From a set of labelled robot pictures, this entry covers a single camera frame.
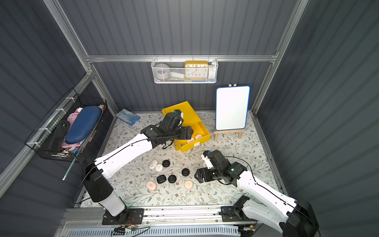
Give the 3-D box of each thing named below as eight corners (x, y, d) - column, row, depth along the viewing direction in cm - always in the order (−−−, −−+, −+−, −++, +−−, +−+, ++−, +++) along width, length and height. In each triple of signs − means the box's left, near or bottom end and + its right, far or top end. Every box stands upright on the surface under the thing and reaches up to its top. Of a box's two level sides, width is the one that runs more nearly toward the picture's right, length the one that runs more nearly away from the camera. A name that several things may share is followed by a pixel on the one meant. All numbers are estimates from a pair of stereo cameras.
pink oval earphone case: (146, 190, 84) (145, 189, 82) (148, 182, 87) (146, 180, 85) (156, 190, 84) (155, 189, 82) (157, 182, 87) (156, 180, 85)
